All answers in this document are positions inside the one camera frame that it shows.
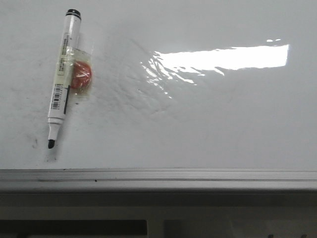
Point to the white black whiteboard marker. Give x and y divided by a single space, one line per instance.
60 94

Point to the white whiteboard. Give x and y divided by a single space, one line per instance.
229 84

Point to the red round magnet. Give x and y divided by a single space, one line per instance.
82 75

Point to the aluminium whiteboard frame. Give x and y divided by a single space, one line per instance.
155 180

